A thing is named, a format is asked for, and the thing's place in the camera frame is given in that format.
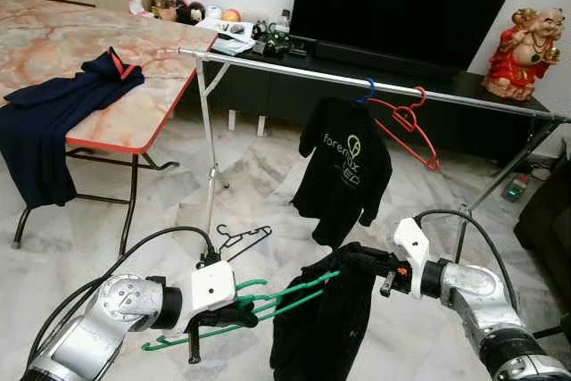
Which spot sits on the green plastic hanger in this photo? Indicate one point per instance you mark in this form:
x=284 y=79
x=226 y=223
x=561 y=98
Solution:
x=268 y=301

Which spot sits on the black T-shirt small logo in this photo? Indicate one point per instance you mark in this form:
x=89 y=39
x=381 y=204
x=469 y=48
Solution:
x=321 y=336

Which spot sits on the navy shirt red collar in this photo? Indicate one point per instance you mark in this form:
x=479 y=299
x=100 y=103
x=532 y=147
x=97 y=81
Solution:
x=45 y=140

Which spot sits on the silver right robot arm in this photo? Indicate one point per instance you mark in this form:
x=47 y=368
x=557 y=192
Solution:
x=473 y=287

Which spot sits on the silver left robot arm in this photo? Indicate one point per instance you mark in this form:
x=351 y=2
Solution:
x=98 y=327

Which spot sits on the black plastic hanger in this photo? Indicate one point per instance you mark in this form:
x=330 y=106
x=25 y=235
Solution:
x=252 y=244

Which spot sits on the red plastic hanger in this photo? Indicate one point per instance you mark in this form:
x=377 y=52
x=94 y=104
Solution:
x=403 y=120

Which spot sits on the blue plastic hanger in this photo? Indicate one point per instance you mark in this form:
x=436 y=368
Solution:
x=370 y=86

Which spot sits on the black T-shirt forenax print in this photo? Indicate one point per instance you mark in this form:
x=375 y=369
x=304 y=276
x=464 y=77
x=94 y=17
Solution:
x=343 y=185

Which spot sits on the power strip green light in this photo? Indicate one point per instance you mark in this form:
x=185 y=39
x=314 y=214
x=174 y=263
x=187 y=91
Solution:
x=515 y=191

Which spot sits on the dark brown sofa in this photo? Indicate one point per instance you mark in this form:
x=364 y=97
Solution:
x=546 y=211

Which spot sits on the black soundbar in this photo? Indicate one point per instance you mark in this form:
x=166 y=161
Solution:
x=388 y=60

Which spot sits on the black low TV cabinet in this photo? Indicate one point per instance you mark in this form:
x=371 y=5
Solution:
x=268 y=95

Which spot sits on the steel clothes rack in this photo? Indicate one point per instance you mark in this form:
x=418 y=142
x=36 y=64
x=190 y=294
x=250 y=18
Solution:
x=294 y=71

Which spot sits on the red laughing Buddha statue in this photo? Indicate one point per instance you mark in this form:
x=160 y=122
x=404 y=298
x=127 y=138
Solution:
x=517 y=64

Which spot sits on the black flat screen television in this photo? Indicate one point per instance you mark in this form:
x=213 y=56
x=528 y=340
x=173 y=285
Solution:
x=401 y=6

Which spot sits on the stack of white papers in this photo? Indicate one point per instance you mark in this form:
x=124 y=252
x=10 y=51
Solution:
x=226 y=37

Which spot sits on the orange ball toy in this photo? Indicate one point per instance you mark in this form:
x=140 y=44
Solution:
x=232 y=15

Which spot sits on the marble pattern folding table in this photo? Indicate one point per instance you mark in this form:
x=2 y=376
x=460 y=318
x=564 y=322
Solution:
x=89 y=42

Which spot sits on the white and blue ball toy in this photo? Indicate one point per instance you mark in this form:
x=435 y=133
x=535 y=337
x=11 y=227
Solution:
x=215 y=12

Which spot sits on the white faced mouse plush toy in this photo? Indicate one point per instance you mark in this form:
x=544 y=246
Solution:
x=197 y=12

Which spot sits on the black and red plush toy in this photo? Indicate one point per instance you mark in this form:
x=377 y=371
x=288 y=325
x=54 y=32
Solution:
x=182 y=12

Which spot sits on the clear jar red lid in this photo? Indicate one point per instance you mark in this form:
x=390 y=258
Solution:
x=164 y=6

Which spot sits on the pink tissue pack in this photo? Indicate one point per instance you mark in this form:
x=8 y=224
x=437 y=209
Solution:
x=140 y=9

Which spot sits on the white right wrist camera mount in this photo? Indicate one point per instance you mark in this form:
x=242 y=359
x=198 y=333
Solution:
x=410 y=243

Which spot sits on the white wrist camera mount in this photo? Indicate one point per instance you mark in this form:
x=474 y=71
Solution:
x=210 y=285
x=410 y=243

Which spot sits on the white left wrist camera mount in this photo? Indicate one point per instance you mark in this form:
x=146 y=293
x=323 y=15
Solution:
x=210 y=285

